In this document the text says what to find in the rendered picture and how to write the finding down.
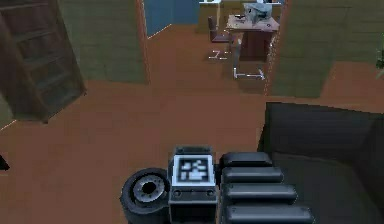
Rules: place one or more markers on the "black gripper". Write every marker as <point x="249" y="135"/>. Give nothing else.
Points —
<point x="146" y="195"/>

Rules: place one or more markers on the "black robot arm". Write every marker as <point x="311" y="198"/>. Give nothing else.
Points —
<point x="233" y="190"/>

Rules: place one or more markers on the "black sofa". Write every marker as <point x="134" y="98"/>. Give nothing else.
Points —
<point x="326" y="160"/>

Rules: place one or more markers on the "pink dining table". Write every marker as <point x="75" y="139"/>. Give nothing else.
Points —
<point x="255" y="36"/>

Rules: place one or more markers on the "dark brown wooden shelf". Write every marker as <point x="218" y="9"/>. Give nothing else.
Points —
<point x="40" y="60"/>

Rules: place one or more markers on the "dark purple chair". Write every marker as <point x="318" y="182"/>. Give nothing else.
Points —
<point x="216" y="33"/>

